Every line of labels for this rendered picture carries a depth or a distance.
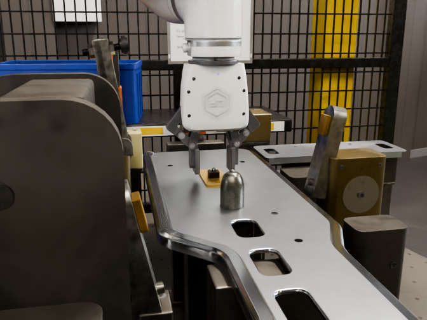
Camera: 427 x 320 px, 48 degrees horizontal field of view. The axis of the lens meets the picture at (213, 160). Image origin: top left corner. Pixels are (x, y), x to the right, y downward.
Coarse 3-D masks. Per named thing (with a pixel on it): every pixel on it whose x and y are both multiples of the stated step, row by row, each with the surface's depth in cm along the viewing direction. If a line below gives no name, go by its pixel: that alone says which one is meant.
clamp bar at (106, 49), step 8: (96, 40) 65; (104, 40) 66; (120, 40) 67; (88, 48) 66; (96, 48) 66; (104, 48) 66; (112, 48) 67; (120, 48) 68; (128, 48) 67; (96, 56) 66; (104, 56) 66; (104, 64) 66; (112, 64) 67; (104, 72) 67; (112, 72) 67; (112, 80) 67; (120, 104) 68
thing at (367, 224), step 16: (352, 224) 60; (368, 224) 60; (384, 224) 60; (400, 224) 60; (352, 240) 59; (368, 240) 58; (384, 240) 59; (400, 240) 59; (352, 256) 60; (368, 256) 59; (384, 256) 59; (400, 256) 60; (384, 272) 60; (400, 272) 60
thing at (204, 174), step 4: (200, 172) 78; (204, 172) 78; (208, 172) 75; (212, 172) 75; (216, 172) 75; (220, 172) 78; (200, 176) 76; (204, 176) 76; (208, 176) 75; (212, 176) 75; (216, 176) 75; (220, 176) 76; (204, 180) 73; (208, 180) 73; (212, 180) 73; (216, 180) 73; (220, 180) 73; (208, 184) 72; (212, 184) 72; (216, 184) 72
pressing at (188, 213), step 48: (192, 192) 69; (288, 192) 69; (192, 240) 52; (240, 240) 53; (288, 240) 53; (336, 240) 54; (240, 288) 43; (288, 288) 43; (336, 288) 43; (384, 288) 44
